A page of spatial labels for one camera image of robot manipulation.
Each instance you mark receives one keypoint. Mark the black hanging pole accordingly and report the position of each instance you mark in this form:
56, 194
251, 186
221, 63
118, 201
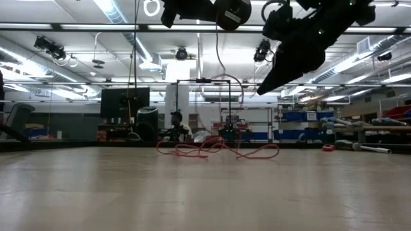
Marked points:
135, 48

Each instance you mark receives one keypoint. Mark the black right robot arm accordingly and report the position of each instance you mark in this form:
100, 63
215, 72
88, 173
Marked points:
337, 16

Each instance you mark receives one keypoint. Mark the red storage bin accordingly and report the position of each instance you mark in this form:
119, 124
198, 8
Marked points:
398, 112

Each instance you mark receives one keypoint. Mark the person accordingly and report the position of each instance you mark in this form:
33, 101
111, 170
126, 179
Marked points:
176, 117

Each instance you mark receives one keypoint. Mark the black table frame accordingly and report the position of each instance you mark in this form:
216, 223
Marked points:
80, 145

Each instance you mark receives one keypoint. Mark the black monitor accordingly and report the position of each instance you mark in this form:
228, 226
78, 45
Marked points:
115, 102

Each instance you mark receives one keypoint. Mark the black overhead beam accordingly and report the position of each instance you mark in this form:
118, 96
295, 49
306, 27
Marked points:
56, 27

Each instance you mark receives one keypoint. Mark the shelf rack with blue bins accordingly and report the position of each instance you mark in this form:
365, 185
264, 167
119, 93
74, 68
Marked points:
302, 115

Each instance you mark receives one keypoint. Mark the grey office chair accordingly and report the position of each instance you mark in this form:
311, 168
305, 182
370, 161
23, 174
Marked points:
19, 117

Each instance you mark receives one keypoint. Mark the black camera stand frame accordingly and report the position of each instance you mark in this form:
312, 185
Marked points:
203, 80

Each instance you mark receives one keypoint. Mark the black ceiling camera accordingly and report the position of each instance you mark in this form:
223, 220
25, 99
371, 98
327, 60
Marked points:
54, 50
181, 54
261, 51
384, 56

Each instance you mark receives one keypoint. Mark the wooden workbench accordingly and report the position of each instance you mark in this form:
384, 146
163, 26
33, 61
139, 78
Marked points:
369, 129

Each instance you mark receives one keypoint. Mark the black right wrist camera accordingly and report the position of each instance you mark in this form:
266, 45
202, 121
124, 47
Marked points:
277, 22

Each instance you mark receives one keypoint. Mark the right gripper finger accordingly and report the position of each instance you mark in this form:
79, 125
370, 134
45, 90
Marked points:
284, 77
276, 70

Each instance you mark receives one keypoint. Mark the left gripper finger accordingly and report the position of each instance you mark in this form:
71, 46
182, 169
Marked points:
205, 4
207, 15

